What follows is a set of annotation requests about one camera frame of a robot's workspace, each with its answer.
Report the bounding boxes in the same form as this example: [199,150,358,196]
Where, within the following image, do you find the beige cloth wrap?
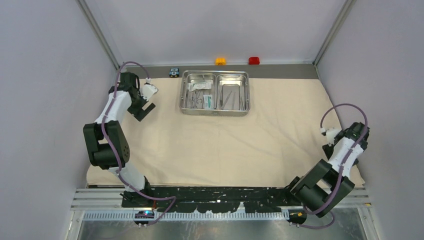
[86,76,366,189]

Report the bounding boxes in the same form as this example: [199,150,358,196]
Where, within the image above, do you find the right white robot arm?
[285,122,370,218]

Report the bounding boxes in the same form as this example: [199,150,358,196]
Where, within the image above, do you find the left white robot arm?
[83,72,158,207]

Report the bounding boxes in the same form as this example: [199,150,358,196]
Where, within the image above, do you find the small blue owl toy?
[169,67,180,78]

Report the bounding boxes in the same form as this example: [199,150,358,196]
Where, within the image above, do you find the white sterile pouch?
[187,81,212,92]

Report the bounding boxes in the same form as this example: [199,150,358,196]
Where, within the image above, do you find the left steel tray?
[182,73,217,110]

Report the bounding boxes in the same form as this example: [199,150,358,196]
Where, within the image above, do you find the steel tray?
[216,73,251,115]
[182,73,217,110]

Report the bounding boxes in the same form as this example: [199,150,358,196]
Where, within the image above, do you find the green white packet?
[203,94,215,110]

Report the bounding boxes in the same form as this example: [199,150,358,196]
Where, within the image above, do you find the steel tweezers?
[217,90,247,111]

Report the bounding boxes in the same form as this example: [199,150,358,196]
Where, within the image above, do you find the yellow button block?
[214,57,227,66]

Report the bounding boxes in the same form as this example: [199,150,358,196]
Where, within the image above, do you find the right steel tray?
[216,73,251,115]

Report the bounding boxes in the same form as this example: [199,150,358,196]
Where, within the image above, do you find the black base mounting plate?
[120,186,319,215]

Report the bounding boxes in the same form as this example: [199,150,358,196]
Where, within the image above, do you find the red button block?
[248,56,261,65]

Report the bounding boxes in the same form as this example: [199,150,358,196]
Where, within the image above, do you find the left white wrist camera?
[140,77,159,102]

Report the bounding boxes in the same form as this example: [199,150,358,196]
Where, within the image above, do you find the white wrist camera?
[140,77,159,102]
[320,127,342,146]

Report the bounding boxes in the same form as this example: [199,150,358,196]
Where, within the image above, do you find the wire mesh steel basket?
[179,70,249,117]

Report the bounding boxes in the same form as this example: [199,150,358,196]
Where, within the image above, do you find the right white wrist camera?
[320,127,342,146]

